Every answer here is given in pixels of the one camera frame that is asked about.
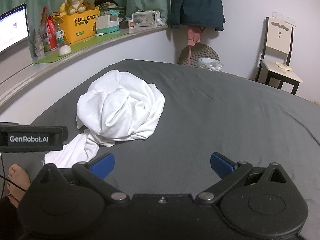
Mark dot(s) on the white long sleeve shirt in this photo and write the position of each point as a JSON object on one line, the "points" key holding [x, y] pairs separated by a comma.
{"points": [[117, 107]]}

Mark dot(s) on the plastic water bottle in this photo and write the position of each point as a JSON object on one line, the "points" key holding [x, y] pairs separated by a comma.
{"points": [[59, 35]]}

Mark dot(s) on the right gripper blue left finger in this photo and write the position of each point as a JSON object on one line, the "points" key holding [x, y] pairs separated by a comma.
{"points": [[97, 168]]}

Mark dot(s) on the person bare foot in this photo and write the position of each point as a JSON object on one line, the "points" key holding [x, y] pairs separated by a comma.
{"points": [[18, 185]]}

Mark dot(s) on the clear plastic storage box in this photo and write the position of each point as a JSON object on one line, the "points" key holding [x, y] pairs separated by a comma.
{"points": [[145, 18]]}

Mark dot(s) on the white teal small box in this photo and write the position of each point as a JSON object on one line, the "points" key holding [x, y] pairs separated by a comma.
{"points": [[107, 24]]}

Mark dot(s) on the green desk mat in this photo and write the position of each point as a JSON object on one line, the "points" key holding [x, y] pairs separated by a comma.
{"points": [[83, 44]]}

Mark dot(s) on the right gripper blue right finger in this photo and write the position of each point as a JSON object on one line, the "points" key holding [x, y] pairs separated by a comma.
{"points": [[227, 169]]}

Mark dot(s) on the yellow item on chair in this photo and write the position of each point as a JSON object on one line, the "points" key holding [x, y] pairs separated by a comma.
{"points": [[283, 66]]}

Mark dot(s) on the computer monitor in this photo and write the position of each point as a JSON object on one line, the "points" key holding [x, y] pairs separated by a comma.
{"points": [[14, 27]]}

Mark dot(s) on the cream and black wooden chair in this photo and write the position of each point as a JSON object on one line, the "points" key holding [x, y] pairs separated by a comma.
{"points": [[277, 47]]}

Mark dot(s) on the yellow cardboard box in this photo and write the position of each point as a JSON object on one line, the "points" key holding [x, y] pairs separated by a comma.
{"points": [[80, 26]]}

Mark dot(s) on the pink hanging cloth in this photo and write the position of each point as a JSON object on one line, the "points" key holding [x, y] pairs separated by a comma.
{"points": [[194, 35]]}

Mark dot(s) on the woven grey waste basket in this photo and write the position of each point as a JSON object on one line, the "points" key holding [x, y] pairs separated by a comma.
{"points": [[198, 51]]}

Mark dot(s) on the red snack bag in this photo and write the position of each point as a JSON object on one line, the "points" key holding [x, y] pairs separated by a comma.
{"points": [[47, 31]]}

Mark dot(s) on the dark teal hanging jacket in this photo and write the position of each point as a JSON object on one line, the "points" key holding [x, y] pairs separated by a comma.
{"points": [[197, 13]]}

